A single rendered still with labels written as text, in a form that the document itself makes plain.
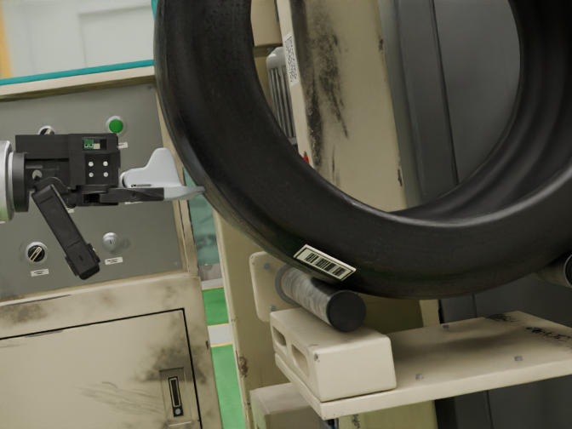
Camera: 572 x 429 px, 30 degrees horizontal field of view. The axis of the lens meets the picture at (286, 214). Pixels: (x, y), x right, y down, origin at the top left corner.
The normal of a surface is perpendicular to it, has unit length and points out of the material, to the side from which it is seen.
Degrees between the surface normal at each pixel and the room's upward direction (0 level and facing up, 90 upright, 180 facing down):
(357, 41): 90
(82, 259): 91
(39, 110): 90
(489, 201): 81
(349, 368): 90
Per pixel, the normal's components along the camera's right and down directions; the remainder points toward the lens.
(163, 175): 0.20, 0.03
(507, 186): 0.02, -0.10
